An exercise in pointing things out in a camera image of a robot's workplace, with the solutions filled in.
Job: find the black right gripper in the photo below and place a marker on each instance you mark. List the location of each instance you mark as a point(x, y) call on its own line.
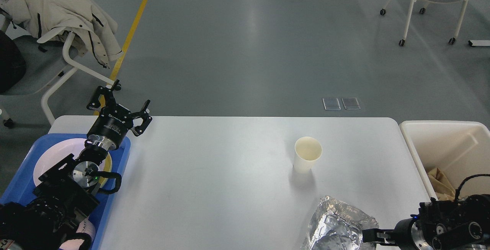
point(402, 235)

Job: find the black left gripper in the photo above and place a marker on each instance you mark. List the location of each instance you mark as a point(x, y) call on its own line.
point(113, 122)

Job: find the silver foil bag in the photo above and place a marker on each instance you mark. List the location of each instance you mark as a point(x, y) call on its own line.
point(336, 225)

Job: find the brown paper sheet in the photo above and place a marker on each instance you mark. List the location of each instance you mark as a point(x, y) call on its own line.
point(443, 189)

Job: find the pink plate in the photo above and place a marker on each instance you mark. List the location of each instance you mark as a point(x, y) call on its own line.
point(59, 151)

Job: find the pink ribbed mug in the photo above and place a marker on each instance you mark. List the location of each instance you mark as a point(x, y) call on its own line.
point(86, 231)

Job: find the white paper cup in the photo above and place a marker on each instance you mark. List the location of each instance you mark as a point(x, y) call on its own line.
point(307, 151)

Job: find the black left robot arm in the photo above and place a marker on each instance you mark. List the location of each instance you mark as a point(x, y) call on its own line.
point(67, 192)

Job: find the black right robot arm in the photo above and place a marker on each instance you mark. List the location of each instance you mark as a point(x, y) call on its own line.
point(459, 224)

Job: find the yellow plate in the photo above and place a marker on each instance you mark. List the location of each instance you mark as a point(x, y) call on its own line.
point(105, 166)

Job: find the white chair left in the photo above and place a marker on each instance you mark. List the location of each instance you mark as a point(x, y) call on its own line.
point(49, 65)

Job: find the white plastic bin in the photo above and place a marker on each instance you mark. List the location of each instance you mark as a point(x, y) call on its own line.
point(458, 148)

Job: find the black bag on chair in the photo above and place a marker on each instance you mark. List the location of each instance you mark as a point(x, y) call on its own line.
point(12, 63)

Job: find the blue plastic tray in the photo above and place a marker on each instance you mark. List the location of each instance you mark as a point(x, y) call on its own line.
point(20, 190)

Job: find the right clear floor plate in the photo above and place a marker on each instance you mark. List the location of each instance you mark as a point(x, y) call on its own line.
point(351, 103)

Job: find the clear floor plate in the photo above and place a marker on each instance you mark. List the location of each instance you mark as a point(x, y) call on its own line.
point(331, 104)
point(351, 103)

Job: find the beige jacket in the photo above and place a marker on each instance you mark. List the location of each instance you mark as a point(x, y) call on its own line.
point(93, 27)

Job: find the left clear floor plate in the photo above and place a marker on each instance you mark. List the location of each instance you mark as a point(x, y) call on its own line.
point(331, 104)

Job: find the white bar on floor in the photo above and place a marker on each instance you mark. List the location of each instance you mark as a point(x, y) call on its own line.
point(479, 43)

